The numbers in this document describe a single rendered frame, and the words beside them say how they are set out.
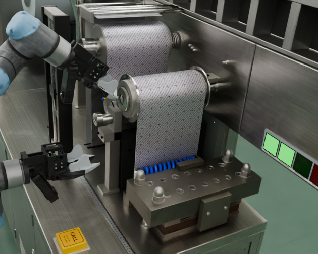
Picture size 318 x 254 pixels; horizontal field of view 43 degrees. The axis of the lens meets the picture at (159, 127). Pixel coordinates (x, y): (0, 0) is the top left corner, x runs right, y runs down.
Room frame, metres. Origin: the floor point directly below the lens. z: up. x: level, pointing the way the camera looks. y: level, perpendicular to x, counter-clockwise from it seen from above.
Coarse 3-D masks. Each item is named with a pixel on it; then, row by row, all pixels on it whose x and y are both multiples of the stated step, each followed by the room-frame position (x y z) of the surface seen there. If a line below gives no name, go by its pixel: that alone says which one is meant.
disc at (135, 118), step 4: (124, 76) 1.14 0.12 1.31; (128, 76) 1.12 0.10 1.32; (120, 80) 1.17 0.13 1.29; (128, 80) 1.12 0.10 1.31; (132, 80) 1.09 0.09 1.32; (132, 84) 1.09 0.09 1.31; (136, 88) 1.07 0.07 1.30; (136, 92) 1.07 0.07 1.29; (136, 96) 1.07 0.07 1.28; (136, 100) 1.07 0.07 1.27; (136, 104) 1.07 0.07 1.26; (136, 108) 1.07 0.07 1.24; (136, 112) 1.06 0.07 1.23; (124, 116) 1.13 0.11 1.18; (136, 116) 1.06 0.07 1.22; (128, 120) 1.11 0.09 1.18; (132, 120) 1.08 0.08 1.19
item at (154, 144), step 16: (144, 128) 1.08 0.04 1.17; (160, 128) 1.11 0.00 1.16; (176, 128) 1.14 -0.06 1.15; (192, 128) 1.17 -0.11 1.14; (144, 144) 1.08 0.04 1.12; (160, 144) 1.11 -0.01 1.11; (176, 144) 1.14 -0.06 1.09; (192, 144) 1.17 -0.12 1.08; (144, 160) 1.08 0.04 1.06; (160, 160) 1.11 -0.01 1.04
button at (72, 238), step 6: (78, 228) 0.90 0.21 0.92; (60, 234) 0.87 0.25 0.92; (66, 234) 0.87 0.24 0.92; (72, 234) 0.87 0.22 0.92; (78, 234) 0.87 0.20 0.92; (60, 240) 0.84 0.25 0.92; (66, 240) 0.84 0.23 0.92; (72, 240) 0.85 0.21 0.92; (78, 240) 0.85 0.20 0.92; (84, 240) 0.85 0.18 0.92; (60, 246) 0.83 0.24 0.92; (66, 246) 0.82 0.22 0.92; (72, 246) 0.82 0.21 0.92; (78, 246) 0.83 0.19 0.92; (84, 246) 0.84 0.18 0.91; (66, 252) 0.81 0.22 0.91
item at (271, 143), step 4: (268, 136) 1.04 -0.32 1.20; (268, 140) 1.04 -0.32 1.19; (272, 140) 1.02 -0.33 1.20; (276, 140) 1.01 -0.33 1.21; (264, 144) 1.04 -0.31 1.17; (268, 144) 1.03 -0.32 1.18; (272, 144) 1.02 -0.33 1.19; (276, 144) 1.01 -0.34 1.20; (264, 148) 1.04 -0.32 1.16; (268, 148) 1.03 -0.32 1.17; (272, 148) 1.02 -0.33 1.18; (276, 148) 1.01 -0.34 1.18; (272, 152) 1.01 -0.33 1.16
